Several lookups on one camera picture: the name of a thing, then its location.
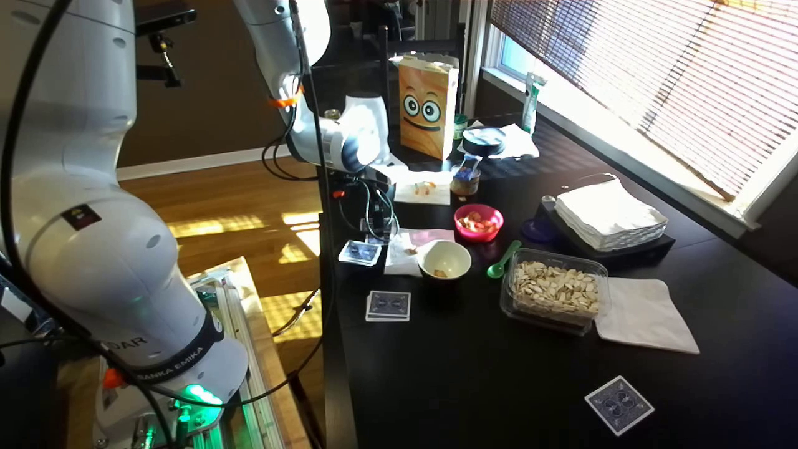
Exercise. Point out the black tray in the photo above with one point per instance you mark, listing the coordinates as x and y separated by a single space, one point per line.
657 248

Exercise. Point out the cardboard box with cartoon face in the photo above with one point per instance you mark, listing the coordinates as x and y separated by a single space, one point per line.
425 108

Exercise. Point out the pink plastic bowl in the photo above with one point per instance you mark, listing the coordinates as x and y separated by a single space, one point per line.
478 224

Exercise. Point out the wooden robot mounting board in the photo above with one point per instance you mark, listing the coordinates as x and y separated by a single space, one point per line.
257 350

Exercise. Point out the orange round knob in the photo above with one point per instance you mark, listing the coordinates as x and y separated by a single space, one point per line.
112 380

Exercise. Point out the dark blue round lid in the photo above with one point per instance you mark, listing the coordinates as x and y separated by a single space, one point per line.
539 230

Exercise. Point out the black camera on mount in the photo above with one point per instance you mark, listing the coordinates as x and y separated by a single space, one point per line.
166 19

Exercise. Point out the white napkin stack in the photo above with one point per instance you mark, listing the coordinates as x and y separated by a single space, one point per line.
606 216

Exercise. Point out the window blind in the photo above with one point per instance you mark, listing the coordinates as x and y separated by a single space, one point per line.
650 77

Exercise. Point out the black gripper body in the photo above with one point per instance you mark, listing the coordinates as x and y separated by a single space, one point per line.
374 193

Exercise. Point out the green plastic spoon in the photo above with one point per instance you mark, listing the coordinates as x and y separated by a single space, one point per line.
501 265

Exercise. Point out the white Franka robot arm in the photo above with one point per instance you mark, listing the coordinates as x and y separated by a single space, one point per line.
91 251

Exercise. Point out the white window frame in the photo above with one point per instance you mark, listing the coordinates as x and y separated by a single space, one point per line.
746 216

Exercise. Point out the clear container of nuts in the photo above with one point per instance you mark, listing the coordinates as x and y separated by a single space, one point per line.
551 290

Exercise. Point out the black round container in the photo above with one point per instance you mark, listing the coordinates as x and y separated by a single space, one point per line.
483 140

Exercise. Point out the white cloth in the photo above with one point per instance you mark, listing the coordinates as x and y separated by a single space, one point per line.
523 144

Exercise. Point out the large white paper napkin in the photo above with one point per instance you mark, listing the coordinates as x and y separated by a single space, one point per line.
400 253

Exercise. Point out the clear spray bottle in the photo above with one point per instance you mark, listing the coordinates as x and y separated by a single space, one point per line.
533 100

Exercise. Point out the green cap plastic bottle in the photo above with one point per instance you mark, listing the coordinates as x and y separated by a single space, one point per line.
459 128

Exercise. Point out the cream ceramic bowl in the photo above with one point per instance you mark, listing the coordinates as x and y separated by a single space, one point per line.
443 260

